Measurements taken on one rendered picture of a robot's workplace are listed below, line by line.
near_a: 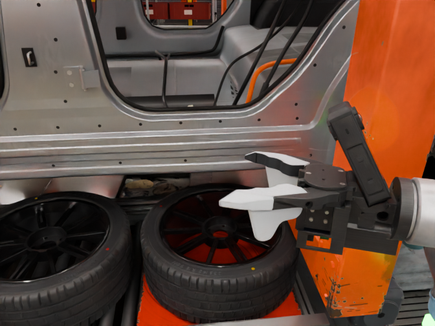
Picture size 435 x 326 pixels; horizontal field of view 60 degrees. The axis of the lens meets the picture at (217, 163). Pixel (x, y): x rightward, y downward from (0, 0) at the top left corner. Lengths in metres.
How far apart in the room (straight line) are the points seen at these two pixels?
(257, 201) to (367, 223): 0.14
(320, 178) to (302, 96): 0.99
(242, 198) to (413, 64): 0.58
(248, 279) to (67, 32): 1.00
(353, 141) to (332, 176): 0.05
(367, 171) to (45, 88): 1.15
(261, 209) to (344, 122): 0.12
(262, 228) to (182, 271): 0.97
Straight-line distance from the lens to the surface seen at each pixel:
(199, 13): 4.96
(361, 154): 0.42
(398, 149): 0.95
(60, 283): 1.43
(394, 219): 0.46
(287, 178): 0.51
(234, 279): 1.34
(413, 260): 2.03
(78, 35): 1.32
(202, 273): 1.36
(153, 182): 2.84
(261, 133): 1.39
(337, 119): 0.41
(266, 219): 0.41
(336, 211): 0.43
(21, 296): 1.44
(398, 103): 0.90
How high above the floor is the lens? 1.46
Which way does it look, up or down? 29 degrees down
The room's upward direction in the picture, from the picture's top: straight up
